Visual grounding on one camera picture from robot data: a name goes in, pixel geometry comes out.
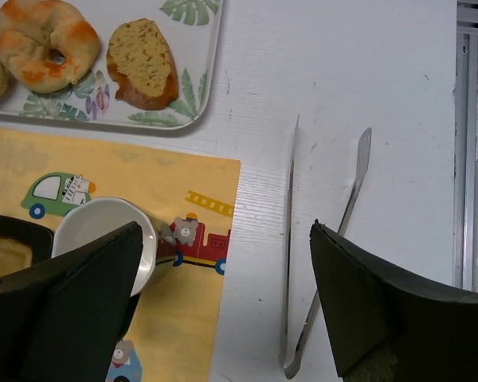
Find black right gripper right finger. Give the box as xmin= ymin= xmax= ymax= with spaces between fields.
xmin=310 ymin=223 xmax=478 ymax=381

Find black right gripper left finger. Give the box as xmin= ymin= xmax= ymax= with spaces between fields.
xmin=0 ymin=222 xmax=143 ymax=381

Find silver metal tongs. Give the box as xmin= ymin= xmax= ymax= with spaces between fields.
xmin=279 ymin=126 xmax=372 ymax=380

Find sliced bread piece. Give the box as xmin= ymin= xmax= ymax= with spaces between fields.
xmin=106 ymin=18 xmax=179 ymax=111

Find twisted orange-white bread roll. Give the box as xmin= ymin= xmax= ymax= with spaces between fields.
xmin=0 ymin=1 xmax=101 ymax=94

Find black square plate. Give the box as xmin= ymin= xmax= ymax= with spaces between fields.
xmin=0 ymin=215 xmax=53 ymax=278

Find dark green mug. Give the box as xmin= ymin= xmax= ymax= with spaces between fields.
xmin=52 ymin=197 xmax=177 ymax=296

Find yellow vehicle-print placemat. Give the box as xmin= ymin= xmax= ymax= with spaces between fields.
xmin=0 ymin=127 xmax=241 ymax=381

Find aluminium table frame rail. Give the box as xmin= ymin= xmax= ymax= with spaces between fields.
xmin=453 ymin=1 xmax=478 ymax=292

